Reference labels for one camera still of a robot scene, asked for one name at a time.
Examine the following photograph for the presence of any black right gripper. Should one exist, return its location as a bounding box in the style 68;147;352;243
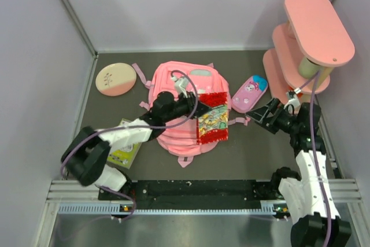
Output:
245;97;300;134

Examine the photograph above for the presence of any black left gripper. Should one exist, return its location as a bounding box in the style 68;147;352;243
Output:
163;90;212;123

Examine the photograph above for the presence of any red colourful picture book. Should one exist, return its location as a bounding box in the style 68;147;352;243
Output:
197;92;229;145

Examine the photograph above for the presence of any pink cartoon pencil case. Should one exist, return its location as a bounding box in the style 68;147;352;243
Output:
231;75;268;113

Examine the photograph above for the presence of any pink student backpack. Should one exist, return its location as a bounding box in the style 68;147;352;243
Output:
133;61;250;168

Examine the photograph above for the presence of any green thin booklet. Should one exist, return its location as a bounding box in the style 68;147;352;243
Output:
107;136;142;169

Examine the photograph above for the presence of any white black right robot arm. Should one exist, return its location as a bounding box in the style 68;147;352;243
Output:
246;98;352;246

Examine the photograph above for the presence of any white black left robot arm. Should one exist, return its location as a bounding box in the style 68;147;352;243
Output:
61;91;211;199

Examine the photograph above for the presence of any pale green cup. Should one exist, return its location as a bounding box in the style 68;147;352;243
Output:
298;57;320;79

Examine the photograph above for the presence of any pink three-tier wooden shelf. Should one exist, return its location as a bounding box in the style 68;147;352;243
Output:
262;0;355;105

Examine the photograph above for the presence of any cream and pink plate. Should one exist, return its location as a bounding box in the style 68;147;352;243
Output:
95;62;136;97

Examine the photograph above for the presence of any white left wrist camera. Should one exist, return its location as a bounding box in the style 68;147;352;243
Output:
171;76;189;98

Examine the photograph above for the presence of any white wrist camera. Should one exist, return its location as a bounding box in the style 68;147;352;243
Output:
171;76;189;98
284;88;301;113

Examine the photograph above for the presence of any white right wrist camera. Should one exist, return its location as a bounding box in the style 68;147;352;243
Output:
284;88;301;113

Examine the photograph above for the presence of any grey slotted cable duct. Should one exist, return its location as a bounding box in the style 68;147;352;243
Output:
57;202;290;216

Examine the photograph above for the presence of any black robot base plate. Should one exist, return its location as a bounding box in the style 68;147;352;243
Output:
98;179;309;210

